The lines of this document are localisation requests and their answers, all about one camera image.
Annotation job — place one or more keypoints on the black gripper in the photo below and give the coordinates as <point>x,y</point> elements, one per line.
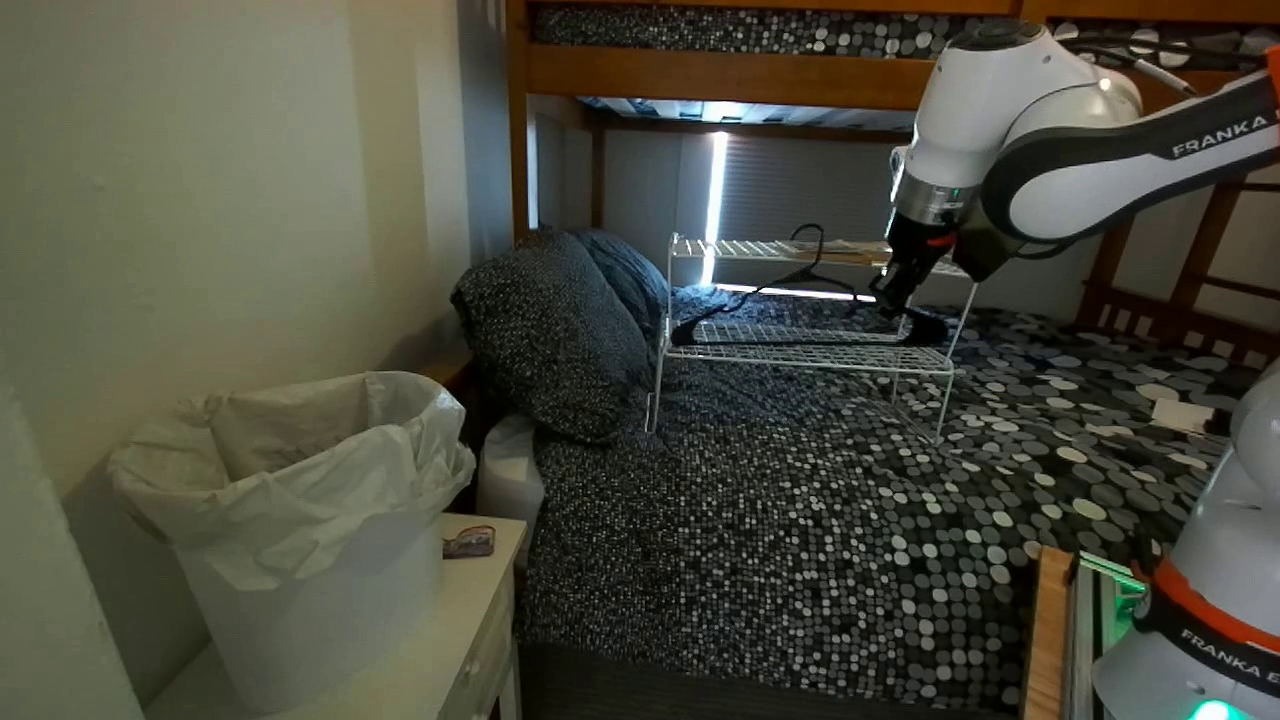
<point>914,255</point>

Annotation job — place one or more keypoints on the black clothes hanger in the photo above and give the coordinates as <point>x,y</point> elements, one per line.
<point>802,264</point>

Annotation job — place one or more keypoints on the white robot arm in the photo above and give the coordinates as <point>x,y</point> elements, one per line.
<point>1049,150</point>

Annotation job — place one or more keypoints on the dotted bed duvet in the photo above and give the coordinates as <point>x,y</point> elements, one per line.
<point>872,536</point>

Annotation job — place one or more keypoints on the dark dotted pillow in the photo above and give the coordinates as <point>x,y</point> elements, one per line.
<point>557,340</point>

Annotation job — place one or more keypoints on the small object on nightstand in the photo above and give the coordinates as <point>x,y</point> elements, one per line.
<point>469,542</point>

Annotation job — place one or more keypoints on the white nightstand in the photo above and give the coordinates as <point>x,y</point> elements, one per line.
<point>456,663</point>

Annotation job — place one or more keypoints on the white trash bin with bag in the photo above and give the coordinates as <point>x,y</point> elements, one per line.
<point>305,519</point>

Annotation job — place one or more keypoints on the white wire shoe rack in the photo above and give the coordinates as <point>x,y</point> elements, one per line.
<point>813,332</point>

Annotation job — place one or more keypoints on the wooden bunk bed frame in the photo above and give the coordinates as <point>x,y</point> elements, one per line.
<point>851,52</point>

